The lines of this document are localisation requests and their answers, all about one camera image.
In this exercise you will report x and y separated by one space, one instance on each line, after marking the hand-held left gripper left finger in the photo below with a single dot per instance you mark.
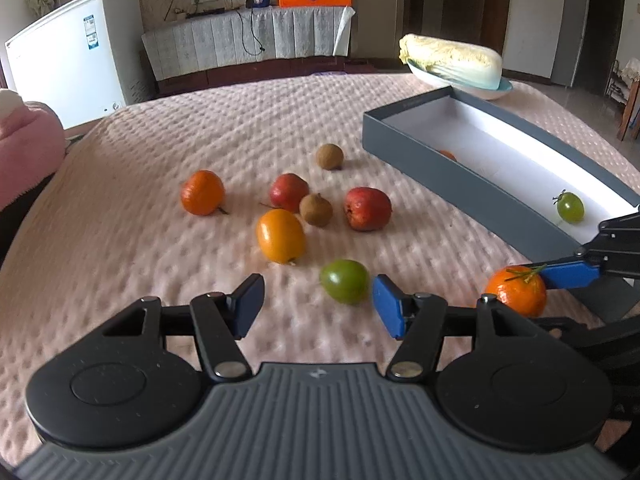
250 305

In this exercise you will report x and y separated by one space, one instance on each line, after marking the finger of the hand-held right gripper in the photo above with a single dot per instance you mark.
570 276
600 342

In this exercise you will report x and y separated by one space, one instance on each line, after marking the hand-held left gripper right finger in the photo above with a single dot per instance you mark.
387 305

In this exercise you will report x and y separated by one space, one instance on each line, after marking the green round fruit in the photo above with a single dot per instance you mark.
345 282

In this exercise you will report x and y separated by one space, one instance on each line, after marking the orange tangerine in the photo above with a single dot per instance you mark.
202 192
517 292
448 156

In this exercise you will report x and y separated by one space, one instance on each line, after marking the yellow orange tomato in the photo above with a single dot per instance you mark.
280 236

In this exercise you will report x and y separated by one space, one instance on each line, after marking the brown round fruit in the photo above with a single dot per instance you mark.
329 156
315 210

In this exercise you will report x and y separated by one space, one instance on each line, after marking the grey cardboard box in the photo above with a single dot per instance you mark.
480 195

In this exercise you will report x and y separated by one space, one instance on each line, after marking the green tomato with stem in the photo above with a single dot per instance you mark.
571 208

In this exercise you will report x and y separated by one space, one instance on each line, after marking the red round fruit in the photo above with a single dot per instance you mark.
288 192
367 208

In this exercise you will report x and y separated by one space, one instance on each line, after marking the pink quilted table cover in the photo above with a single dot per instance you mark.
150 250

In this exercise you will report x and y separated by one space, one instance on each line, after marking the wooden chair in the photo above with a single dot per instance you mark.
627 95

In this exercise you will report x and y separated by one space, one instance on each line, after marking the blue rimmed plate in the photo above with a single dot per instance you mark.
480 92

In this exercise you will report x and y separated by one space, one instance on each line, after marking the dark wooden cabinet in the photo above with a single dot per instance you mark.
250 70

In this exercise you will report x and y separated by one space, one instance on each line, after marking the napa cabbage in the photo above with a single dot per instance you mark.
450 57

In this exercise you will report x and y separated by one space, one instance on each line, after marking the white lace cabinet cloth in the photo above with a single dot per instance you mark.
225 40

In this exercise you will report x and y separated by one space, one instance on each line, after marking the pink fluffy cloth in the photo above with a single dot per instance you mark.
25 145

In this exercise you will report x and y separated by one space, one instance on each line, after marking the white plastic sheet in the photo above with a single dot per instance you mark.
343 27

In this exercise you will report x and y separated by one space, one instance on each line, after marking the black power strip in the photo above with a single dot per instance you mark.
205 10

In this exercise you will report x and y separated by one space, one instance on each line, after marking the white chest freezer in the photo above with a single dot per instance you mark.
65 60

